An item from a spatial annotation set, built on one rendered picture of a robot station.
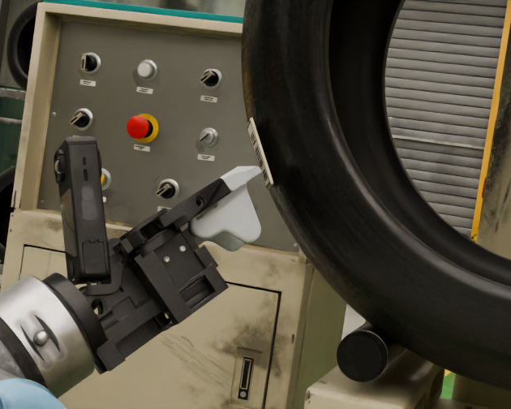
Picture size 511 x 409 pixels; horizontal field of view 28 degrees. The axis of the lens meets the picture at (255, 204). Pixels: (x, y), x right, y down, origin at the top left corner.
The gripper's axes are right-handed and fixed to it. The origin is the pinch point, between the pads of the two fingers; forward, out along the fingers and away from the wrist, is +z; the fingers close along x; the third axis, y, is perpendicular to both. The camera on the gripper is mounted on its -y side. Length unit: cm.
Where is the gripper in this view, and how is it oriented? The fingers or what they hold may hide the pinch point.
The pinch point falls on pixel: (242, 170)
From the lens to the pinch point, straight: 87.2
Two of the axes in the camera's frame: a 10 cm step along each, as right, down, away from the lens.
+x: 3.9, -2.4, -8.9
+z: 7.3, -5.1, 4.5
